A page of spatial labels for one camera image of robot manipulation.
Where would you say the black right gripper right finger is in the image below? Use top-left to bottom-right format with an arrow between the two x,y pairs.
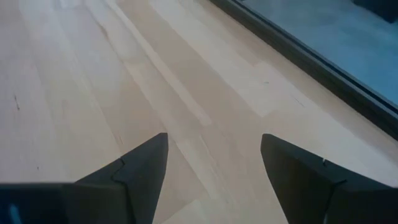
261,134 -> 398,224

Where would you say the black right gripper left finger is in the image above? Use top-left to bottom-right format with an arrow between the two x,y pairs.
0,133 -> 169,224

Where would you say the black table frame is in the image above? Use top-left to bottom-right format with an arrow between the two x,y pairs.
208,0 -> 398,141

